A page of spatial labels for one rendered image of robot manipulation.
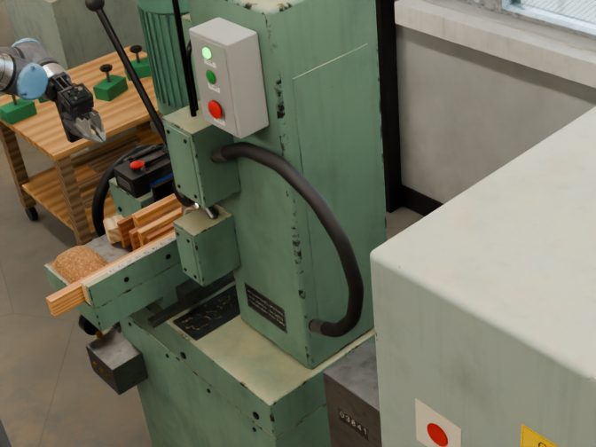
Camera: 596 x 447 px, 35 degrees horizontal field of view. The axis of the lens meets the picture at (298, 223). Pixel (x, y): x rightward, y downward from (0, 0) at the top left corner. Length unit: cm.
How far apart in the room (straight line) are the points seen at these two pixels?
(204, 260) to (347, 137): 36
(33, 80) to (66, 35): 173
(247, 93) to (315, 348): 54
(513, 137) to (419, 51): 44
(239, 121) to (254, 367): 55
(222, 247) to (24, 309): 179
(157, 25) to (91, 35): 241
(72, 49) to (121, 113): 78
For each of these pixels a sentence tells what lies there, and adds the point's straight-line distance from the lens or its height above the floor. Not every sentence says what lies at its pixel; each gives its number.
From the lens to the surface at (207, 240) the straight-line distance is 172.
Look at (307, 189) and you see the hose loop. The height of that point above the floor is 127.
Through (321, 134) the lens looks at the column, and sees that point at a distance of 154.
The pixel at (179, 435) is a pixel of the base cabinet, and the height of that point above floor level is 42.
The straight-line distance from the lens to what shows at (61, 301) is 187.
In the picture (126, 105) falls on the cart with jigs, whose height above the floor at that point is 53.
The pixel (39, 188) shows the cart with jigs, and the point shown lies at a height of 18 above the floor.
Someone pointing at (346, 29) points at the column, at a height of 144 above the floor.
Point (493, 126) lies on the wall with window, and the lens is 315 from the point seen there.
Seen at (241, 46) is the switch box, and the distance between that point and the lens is 142.
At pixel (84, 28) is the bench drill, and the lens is 413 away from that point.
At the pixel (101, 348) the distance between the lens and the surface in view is 222.
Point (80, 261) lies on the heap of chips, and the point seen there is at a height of 94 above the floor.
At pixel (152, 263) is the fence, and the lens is 190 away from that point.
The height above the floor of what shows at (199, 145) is 127.
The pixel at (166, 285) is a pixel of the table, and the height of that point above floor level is 86.
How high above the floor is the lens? 204
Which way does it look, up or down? 35 degrees down
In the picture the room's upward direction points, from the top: 7 degrees counter-clockwise
